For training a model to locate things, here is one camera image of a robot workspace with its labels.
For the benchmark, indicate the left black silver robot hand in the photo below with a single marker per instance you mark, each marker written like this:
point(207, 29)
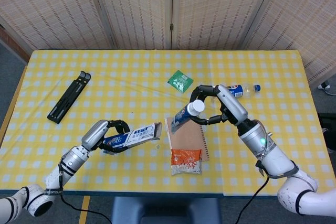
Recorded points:
point(95, 133)

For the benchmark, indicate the dark blue chair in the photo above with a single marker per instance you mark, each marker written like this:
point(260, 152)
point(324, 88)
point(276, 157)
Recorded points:
point(165, 211)

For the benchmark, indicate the clear bottle with blue label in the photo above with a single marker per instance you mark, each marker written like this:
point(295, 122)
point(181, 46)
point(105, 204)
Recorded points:
point(242, 89)

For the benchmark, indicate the white blue toothpaste tube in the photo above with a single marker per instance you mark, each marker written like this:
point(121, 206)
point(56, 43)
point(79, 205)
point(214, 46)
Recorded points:
point(183, 115)

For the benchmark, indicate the orange white snack bag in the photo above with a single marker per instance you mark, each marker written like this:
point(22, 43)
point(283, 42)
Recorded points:
point(187, 162)

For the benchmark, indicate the brown spiral notebook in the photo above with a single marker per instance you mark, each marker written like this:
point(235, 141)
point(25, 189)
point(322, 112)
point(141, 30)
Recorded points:
point(186, 140)

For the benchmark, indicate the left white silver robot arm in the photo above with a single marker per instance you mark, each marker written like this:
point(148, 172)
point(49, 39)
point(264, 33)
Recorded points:
point(60, 169)

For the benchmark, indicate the yellow checkered tablecloth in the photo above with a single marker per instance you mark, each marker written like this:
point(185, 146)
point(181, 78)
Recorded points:
point(131, 90)

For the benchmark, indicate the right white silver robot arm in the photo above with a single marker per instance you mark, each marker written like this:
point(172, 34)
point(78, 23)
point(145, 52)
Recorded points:
point(275, 155)

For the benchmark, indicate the blue toothpaste box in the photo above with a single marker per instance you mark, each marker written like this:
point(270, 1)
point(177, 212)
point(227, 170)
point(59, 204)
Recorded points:
point(139, 136)

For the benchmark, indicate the green sachet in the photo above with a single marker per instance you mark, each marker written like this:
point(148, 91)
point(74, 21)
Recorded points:
point(180, 81)

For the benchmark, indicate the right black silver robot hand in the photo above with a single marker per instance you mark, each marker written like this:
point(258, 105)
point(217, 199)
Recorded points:
point(233, 104)

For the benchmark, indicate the black folding stand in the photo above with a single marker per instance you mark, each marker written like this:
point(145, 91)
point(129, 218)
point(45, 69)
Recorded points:
point(68, 96)

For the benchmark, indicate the woven folding screen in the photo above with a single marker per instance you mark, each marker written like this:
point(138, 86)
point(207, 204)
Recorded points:
point(131, 9)

